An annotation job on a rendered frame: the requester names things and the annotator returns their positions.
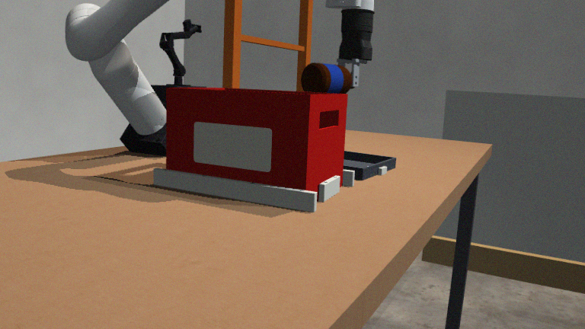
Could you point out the red crate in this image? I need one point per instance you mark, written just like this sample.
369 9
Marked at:
293 140

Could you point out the brown bottle with blue label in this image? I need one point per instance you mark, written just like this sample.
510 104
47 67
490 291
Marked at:
326 78

